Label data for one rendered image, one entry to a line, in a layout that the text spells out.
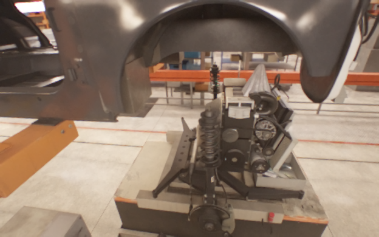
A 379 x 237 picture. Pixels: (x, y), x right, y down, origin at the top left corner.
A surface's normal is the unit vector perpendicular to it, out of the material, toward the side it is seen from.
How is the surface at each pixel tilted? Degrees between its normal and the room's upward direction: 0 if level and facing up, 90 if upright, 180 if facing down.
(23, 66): 71
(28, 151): 90
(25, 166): 90
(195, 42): 90
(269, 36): 90
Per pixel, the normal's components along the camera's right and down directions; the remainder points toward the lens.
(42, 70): -0.16, 0.13
